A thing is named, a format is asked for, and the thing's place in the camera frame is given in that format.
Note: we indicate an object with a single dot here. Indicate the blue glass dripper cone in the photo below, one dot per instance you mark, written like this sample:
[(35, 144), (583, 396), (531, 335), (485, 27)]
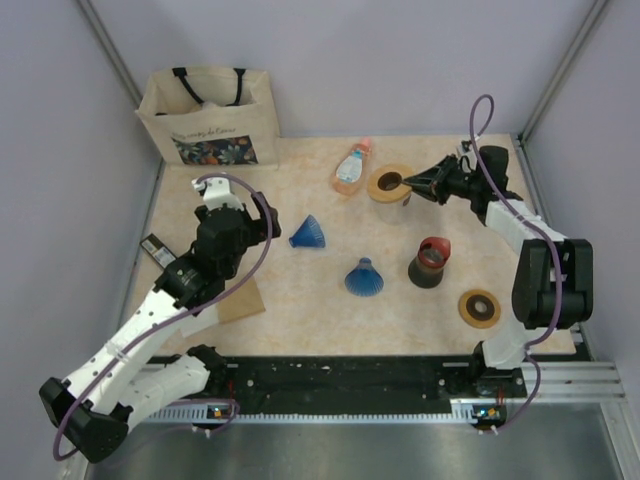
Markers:
[(364, 280), (308, 235)]

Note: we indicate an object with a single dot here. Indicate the brown paper coffee filter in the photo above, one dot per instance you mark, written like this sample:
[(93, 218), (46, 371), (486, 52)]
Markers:
[(245, 302)]

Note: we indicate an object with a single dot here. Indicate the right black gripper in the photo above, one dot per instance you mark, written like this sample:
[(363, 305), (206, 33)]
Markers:
[(424, 185)]

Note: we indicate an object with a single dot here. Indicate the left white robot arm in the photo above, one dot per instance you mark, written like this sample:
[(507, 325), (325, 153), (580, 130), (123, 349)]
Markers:
[(99, 404)]

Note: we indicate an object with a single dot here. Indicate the pink detergent bottle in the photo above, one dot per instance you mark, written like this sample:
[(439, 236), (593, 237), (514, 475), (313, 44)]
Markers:
[(349, 173)]

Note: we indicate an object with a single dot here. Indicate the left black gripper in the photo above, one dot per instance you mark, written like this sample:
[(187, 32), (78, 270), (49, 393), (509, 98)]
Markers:
[(259, 228)]

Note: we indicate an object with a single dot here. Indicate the white paper sheet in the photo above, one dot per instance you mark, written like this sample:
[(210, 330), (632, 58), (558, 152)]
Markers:
[(204, 319)]

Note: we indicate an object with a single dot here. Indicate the clear glass carafe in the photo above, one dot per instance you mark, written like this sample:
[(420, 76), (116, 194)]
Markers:
[(393, 213)]

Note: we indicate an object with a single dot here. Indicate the dark carafe with red lid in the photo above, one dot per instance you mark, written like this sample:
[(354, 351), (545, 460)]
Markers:
[(426, 270)]

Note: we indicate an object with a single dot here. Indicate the beige canvas tote bag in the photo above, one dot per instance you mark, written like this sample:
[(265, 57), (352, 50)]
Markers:
[(211, 116)]

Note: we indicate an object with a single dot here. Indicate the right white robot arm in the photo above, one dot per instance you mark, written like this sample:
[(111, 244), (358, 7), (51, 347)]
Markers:
[(553, 284)]

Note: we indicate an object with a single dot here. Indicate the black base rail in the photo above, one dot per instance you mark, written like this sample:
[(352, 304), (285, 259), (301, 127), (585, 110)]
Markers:
[(358, 385)]

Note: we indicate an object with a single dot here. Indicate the small black barcode box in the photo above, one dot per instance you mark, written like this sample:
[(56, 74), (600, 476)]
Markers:
[(157, 251)]

